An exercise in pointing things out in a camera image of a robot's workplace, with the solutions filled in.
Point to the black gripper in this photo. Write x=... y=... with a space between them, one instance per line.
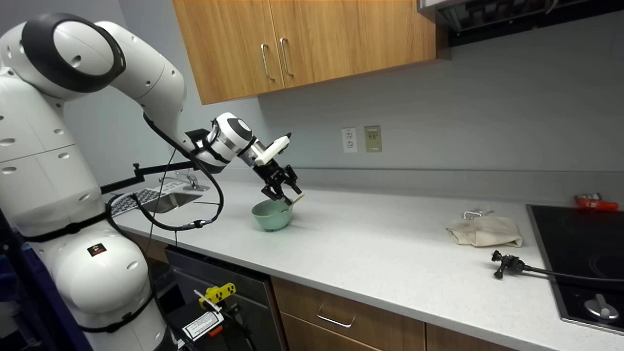
x=272 y=175

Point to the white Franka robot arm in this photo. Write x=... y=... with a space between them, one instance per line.
x=79 y=52

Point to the mint green bowl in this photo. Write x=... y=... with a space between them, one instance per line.
x=268 y=221

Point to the black dishwasher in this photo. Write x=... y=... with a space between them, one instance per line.
x=221 y=266

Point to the metal sink basin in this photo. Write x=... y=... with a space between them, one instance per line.
x=169 y=202

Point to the yellow clamp tool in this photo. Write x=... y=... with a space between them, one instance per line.
x=219 y=293

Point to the silver red handheld device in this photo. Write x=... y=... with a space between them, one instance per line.
x=204 y=325

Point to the wooden drawer front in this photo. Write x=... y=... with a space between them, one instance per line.
x=391 y=325

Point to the beige crumpled cloth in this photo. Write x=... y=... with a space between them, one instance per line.
x=484 y=231

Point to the dark blue fabric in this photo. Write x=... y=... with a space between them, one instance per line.
x=32 y=305

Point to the dark range hood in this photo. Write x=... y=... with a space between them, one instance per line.
x=520 y=17

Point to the black glass cooktop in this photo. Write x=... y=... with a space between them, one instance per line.
x=578 y=254

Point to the small red object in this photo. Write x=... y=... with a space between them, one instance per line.
x=596 y=204

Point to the small silver metal lid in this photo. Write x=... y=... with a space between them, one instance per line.
x=601 y=307

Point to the white wall power outlet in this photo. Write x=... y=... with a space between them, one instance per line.
x=350 y=141

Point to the beige wall switch plate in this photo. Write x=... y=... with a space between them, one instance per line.
x=373 y=139

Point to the wooden wall cabinet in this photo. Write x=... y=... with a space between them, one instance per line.
x=325 y=40

